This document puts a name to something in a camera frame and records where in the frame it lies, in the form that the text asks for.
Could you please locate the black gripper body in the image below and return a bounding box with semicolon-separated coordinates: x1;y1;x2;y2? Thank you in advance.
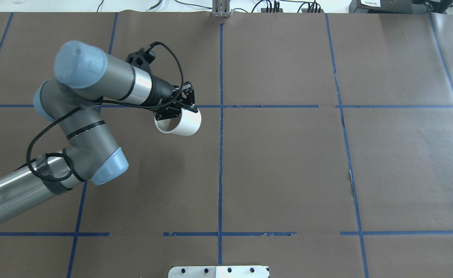
149;76;195;120

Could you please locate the white smiley mug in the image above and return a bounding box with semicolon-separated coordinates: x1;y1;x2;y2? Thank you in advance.
154;109;202;137

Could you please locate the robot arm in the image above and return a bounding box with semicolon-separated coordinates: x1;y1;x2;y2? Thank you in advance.
0;41;202;224

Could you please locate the black power strip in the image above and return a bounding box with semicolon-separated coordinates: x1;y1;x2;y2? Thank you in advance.
252;0;324;14

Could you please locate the black box device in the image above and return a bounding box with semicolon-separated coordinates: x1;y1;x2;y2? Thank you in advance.
348;0;453;14

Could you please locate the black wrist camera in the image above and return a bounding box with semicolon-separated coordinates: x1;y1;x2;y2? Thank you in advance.
125;47;156;74

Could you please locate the aluminium frame post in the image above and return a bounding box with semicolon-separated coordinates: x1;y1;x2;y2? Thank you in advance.
211;0;232;18

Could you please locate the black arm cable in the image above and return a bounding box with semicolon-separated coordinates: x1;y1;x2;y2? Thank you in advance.
26;41;184;182

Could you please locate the white pedestal column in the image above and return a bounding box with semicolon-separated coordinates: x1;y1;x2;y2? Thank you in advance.
168;265;270;278

